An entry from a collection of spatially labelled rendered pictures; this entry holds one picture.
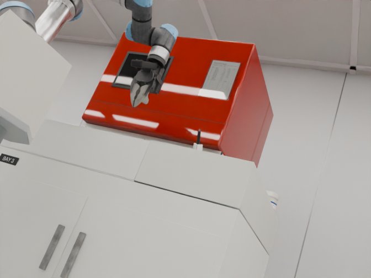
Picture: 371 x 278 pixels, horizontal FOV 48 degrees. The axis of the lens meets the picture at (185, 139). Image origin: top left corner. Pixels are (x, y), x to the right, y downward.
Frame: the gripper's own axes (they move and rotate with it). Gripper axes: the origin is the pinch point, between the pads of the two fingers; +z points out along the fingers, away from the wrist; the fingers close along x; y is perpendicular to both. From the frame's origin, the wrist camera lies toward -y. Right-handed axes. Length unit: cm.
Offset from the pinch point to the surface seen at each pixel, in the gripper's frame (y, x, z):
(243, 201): -3, -50, 26
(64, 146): -4.1, 16.5, 23.3
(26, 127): -33.7, 5.3, 29.5
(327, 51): 180, -29, -164
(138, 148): -4.0, -11.8, 18.1
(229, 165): -4.1, -43.2, 16.8
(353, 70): 201, -49, -163
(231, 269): 7, -50, 44
